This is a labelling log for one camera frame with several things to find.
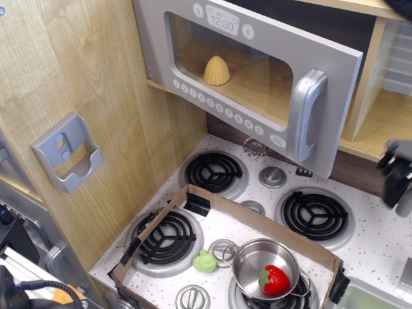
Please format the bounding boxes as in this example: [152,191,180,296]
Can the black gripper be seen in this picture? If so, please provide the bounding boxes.
[377,139,411,209]

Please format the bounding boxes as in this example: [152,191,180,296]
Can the grey toy microwave door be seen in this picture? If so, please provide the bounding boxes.
[133,1,362,178]

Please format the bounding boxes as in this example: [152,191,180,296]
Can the grey toy faucet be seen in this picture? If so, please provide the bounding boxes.
[395,190,412,218]

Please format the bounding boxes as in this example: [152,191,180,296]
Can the back right black burner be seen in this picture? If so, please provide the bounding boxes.
[274,187,355,251]

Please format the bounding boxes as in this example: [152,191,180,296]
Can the hanging toy spatula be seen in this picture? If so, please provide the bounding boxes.
[295,166,314,178]

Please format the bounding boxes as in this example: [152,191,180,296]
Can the toy sink basin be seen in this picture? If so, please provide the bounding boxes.
[325,277,411,309]

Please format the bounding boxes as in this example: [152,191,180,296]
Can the back silver stove knob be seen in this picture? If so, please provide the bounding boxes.
[259,167,287,189]

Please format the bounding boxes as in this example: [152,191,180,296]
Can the silver stove knob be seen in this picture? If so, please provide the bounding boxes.
[208,239,238,268]
[259,167,287,189]
[175,285,211,309]

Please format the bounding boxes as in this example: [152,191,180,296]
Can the small middle stove knob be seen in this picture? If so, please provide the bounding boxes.
[240,200,266,216]

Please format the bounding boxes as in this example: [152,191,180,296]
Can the red toy strawberry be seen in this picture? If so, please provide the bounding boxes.
[258,265,290,295]

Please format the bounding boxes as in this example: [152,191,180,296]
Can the small steel pot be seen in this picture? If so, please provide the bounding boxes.
[231,238,311,302]

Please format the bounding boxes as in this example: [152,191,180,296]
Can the centre silver stove knob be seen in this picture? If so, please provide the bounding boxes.
[208,239,238,268]

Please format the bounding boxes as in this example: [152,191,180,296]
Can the green toy vegetable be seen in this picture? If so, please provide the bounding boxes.
[192,249,217,273]

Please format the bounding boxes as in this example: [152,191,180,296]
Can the yellow toy corn cob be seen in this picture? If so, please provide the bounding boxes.
[203,55,230,86]

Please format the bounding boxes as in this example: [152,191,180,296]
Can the front left black burner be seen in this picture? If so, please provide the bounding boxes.
[132,209,204,278]

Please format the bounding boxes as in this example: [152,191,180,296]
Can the front silver stove knob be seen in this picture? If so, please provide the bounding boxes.
[175,285,211,309]

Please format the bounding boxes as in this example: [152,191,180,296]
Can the cardboard tray border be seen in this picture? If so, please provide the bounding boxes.
[108,185,342,308]

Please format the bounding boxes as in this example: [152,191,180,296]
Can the orange round object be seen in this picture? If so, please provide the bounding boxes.
[52,285,84,304]

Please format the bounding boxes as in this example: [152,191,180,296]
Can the grey wall holder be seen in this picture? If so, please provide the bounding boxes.
[31,113,104,194]

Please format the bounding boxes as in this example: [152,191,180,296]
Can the grey oven door handle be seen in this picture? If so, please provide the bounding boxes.
[44,246,65,277]

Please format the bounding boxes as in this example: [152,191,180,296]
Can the black braided cable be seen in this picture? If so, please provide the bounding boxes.
[0,265,81,309]

